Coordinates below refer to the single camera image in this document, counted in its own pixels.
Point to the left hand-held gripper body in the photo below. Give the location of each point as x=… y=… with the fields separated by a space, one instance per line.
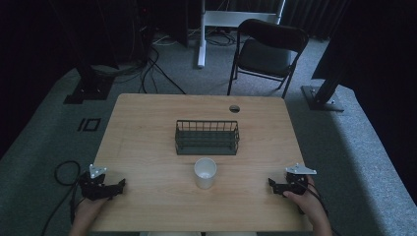
x=93 y=188

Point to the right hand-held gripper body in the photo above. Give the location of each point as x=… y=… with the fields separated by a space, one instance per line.
x=296 y=182

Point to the person's left hand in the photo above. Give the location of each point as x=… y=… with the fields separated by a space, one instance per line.
x=90 y=206

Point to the person's right hand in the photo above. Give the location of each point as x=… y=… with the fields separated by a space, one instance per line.
x=308 y=201

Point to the white cup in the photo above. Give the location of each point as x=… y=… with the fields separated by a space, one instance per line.
x=205 y=173

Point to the black folding chair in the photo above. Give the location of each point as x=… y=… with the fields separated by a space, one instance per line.
x=267 y=55

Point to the dark curtain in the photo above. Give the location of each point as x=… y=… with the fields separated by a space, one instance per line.
x=29 y=49
x=377 y=65

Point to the black stand with base plate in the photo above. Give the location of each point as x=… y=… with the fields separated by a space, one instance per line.
x=324 y=95
x=88 y=85

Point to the white metal desk frame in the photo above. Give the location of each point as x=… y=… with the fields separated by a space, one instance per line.
x=209 y=29

